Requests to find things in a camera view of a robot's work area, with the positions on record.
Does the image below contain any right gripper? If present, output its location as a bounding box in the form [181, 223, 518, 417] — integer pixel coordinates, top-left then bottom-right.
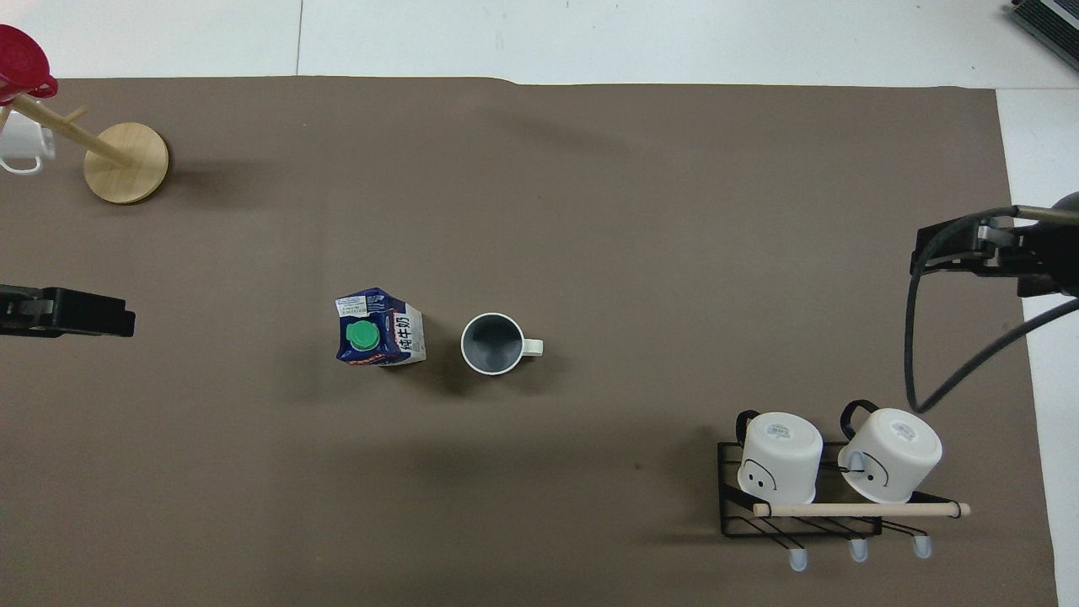
[1015, 191, 1079, 298]

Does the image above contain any blue white milk carton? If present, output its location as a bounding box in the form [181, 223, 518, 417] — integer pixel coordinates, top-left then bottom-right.
[335, 287, 427, 369]

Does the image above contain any red plastic cup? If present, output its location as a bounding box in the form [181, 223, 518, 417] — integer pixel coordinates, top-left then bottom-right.
[0, 24, 60, 107]

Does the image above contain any grey ribbed device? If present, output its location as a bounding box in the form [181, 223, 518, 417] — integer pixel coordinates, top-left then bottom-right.
[1007, 0, 1079, 67]

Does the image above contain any white mug grey inside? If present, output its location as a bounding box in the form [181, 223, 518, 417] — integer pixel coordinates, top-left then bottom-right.
[460, 313, 545, 376]

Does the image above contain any wooden mug tree stand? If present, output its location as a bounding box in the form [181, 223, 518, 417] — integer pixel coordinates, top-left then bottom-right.
[0, 91, 170, 206]

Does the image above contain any plain white mug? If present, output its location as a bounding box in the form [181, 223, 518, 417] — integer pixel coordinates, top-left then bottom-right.
[0, 113, 57, 176]

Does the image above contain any black cable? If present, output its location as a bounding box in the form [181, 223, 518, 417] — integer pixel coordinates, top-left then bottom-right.
[904, 204, 1079, 415]

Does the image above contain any white mug black handle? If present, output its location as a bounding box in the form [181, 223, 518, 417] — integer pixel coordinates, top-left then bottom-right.
[837, 399, 944, 506]
[735, 409, 824, 506]

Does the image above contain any black wire rack wooden rod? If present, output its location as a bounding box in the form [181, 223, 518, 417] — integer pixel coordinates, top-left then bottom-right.
[717, 439, 973, 573]

